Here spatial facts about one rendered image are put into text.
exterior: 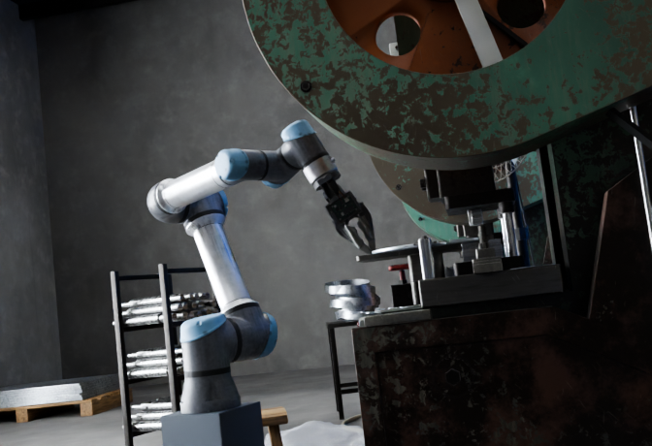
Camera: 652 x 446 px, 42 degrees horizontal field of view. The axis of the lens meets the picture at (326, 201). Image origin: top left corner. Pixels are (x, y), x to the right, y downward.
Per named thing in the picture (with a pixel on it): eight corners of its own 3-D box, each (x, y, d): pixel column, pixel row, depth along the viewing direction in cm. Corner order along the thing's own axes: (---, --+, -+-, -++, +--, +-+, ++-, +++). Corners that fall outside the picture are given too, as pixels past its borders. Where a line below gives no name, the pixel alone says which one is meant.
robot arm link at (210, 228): (220, 371, 218) (158, 196, 239) (265, 364, 228) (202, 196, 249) (244, 351, 210) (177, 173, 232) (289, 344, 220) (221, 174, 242)
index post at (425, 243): (422, 279, 183) (417, 236, 185) (423, 279, 186) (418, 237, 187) (436, 278, 183) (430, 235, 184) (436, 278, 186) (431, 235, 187)
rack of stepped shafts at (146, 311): (188, 462, 394) (170, 262, 405) (116, 463, 417) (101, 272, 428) (242, 444, 432) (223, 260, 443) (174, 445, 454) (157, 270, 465)
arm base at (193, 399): (168, 415, 207) (164, 374, 208) (205, 404, 220) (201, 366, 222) (217, 412, 200) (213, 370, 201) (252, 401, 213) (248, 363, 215)
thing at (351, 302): (339, 420, 477) (322, 281, 486) (335, 409, 522) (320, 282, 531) (407, 411, 479) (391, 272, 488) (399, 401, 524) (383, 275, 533)
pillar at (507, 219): (508, 256, 190) (500, 196, 192) (507, 257, 192) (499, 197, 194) (518, 255, 190) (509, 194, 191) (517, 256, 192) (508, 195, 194)
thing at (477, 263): (473, 273, 175) (467, 225, 177) (473, 273, 192) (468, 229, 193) (503, 270, 175) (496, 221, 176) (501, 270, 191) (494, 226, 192)
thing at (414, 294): (361, 311, 197) (354, 254, 199) (369, 309, 211) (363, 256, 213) (469, 299, 193) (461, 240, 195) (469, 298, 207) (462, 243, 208)
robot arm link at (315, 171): (306, 174, 207) (333, 156, 206) (315, 189, 206) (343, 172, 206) (300, 170, 199) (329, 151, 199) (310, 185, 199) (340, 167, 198)
